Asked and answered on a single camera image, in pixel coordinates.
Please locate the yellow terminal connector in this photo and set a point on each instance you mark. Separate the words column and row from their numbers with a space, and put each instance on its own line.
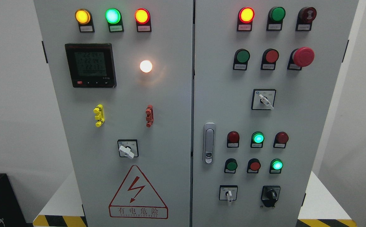
column 99, row 115

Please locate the red electric danger sticker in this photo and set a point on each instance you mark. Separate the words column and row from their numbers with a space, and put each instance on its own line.
column 137, row 198

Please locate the red emergency stop button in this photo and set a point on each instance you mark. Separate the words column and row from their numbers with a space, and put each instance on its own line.
column 300, row 58

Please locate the green unlit top indicator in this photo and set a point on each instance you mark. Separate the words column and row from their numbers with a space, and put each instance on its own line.
column 275, row 18

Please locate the red push button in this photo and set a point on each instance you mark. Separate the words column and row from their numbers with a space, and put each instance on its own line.
column 269, row 58
column 253, row 166

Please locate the white glowing lamp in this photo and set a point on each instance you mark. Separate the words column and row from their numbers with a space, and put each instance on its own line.
column 146, row 66

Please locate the red terminal connector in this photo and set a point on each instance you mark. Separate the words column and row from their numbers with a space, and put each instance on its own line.
column 149, row 116

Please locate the red lit indicator right door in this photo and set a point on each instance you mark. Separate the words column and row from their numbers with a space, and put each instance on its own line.
column 245, row 19

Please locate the white selector switch upper right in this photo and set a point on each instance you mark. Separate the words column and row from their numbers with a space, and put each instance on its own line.
column 263, row 99

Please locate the white selector switch lower right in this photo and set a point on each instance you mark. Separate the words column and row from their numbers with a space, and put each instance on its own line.
column 228, row 193

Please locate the dark red indicator right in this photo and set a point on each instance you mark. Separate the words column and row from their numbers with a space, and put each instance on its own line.
column 281, row 139

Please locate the green push button upper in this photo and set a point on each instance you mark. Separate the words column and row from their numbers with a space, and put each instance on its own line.
column 241, row 59

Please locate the white selector switch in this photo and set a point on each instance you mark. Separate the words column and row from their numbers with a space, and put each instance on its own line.
column 263, row 99
column 228, row 193

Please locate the green lit indicator middle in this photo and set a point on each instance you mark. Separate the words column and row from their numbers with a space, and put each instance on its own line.
column 257, row 140

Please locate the dark red indicator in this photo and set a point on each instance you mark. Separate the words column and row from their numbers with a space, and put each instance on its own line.
column 233, row 139
column 281, row 139

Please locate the grey left cabinet door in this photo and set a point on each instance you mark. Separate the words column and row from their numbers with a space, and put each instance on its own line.
column 165, row 147

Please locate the black digital power meter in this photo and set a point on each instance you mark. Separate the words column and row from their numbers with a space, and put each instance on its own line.
column 91, row 65

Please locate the silver door handle lock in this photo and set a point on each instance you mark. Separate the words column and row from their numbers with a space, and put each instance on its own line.
column 208, row 142

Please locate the white selector switch left door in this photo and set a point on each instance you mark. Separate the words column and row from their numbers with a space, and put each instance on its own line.
column 128, row 148

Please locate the grey right cabinet door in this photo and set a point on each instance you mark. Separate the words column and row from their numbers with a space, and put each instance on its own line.
column 224, row 96

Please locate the red-orange indicator light left door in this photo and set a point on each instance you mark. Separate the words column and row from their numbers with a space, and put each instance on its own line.
column 143, row 20

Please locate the dark red buzzer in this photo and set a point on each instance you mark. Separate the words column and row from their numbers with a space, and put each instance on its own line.
column 305, row 18

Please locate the green push button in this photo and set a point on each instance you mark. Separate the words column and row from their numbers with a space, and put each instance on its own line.
column 230, row 166
column 241, row 59

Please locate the red push button upper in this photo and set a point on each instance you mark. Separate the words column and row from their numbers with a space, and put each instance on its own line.
column 269, row 58

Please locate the black rotary knob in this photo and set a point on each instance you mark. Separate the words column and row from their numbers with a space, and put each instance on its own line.
column 270, row 195

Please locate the green push button lower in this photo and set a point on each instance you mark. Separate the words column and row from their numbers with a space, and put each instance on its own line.
column 230, row 166

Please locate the red push button lower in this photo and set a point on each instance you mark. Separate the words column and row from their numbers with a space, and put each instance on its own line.
column 253, row 166

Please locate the dark red indicator left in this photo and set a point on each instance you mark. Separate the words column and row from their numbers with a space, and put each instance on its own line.
column 233, row 139

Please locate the green lit button lower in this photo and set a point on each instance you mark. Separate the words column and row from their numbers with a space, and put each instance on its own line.
column 276, row 166

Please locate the green lit indicator light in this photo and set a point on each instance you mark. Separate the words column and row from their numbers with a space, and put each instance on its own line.
column 114, row 20

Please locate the yellow indicator light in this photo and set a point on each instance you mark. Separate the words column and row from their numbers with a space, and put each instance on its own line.
column 84, row 19

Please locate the grey cabinet door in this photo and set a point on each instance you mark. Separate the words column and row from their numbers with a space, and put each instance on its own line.
column 165, row 147
column 224, row 96

